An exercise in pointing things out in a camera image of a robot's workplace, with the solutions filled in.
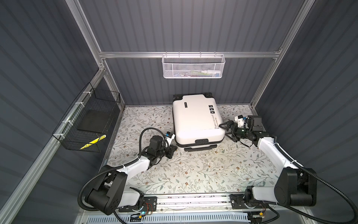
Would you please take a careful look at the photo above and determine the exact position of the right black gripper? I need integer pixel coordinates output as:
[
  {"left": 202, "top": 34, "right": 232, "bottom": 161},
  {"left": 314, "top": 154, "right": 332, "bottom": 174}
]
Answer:
[{"left": 219, "top": 121, "right": 251, "bottom": 141}]

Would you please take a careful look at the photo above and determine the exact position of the black hard-shell suitcase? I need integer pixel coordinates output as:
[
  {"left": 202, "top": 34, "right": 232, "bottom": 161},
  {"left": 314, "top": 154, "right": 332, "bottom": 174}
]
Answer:
[{"left": 172, "top": 92, "right": 225, "bottom": 152}]

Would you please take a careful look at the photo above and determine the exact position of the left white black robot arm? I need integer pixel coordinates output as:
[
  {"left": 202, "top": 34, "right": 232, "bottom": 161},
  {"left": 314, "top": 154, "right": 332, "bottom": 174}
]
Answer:
[{"left": 77, "top": 143, "right": 178, "bottom": 215}]

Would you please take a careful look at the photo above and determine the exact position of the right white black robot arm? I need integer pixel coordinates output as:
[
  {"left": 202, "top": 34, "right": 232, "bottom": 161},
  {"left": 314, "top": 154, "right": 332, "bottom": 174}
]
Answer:
[{"left": 219, "top": 120, "right": 317, "bottom": 206}]

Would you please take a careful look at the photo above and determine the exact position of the floral table cloth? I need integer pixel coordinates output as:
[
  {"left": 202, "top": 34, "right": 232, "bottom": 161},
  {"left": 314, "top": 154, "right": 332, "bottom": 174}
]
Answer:
[{"left": 107, "top": 106, "right": 280, "bottom": 194}]

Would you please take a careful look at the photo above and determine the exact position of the yellow black striped item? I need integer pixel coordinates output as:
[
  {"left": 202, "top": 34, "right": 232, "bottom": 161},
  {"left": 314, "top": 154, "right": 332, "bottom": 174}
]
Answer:
[{"left": 80, "top": 134, "right": 106, "bottom": 150}]

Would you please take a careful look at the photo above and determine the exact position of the white perforated vent panel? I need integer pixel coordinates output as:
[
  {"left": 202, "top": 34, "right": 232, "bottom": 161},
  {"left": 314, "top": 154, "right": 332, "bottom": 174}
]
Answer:
[{"left": 86, "top": 214, "right": 251, "bottom": 224}]

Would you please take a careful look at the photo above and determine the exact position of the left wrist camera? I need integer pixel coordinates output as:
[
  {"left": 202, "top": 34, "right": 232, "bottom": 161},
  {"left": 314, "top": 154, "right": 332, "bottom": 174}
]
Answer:
[{"left": 165, "top": 132, "right": 175, "bottom": 145}]

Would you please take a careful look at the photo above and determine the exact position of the aluminium mounting rail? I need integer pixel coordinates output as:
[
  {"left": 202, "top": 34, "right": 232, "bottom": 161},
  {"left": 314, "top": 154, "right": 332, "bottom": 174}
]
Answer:
[{"left": 81, "top": 191, "right": 305, "bottom": 215}]

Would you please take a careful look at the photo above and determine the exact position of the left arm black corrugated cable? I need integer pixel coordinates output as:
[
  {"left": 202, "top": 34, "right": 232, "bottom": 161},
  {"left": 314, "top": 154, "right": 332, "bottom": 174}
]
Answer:
[{"left": 77, "top": 127, "right": 168, "bottom": 224}]

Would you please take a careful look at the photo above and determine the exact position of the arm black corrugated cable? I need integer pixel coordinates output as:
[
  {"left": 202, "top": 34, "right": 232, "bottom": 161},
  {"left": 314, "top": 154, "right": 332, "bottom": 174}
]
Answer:
[
  {"left": 77, "top": 127, "right": 168, "bottom": 224},
  {"left": 262, "top": 139, "right": 358, "bottom": 224}
]

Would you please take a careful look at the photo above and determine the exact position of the white wire mesh basket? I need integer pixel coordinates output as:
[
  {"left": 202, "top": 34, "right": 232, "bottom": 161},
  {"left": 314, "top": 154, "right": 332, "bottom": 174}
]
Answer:
[{"left": 161, "top": 53, "right": 226, "bottom": 79}]

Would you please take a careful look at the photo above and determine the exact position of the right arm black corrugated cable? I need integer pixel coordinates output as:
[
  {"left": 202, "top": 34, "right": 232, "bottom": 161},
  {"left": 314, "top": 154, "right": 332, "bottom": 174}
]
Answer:
[{"left": 262, "top": 139, "right": 358, "bottom": 224}]

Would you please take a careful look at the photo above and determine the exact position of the black wire mesh basket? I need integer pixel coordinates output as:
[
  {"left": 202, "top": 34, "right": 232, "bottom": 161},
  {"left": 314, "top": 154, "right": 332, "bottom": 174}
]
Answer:
[{"left": 52, "top": 83, "right": 121, "bottom": 153}]

